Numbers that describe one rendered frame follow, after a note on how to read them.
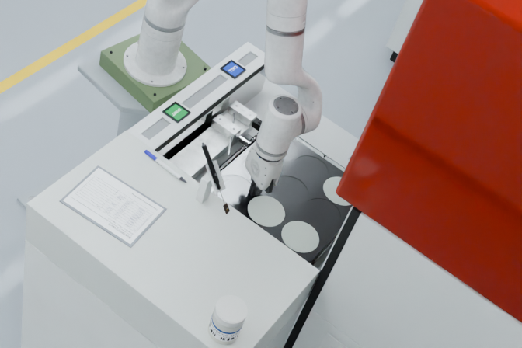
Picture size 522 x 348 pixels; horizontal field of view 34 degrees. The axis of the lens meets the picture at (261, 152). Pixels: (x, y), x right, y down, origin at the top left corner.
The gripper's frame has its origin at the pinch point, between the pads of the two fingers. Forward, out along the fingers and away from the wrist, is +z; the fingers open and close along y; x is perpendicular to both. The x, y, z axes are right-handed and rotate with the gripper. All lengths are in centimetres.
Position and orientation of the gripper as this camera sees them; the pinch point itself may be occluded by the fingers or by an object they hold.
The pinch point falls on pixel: (255, 188)
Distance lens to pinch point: 222.6
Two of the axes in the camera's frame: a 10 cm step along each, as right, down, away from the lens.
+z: -2.3, 6.5, 7.2
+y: 4.7, 7.2, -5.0
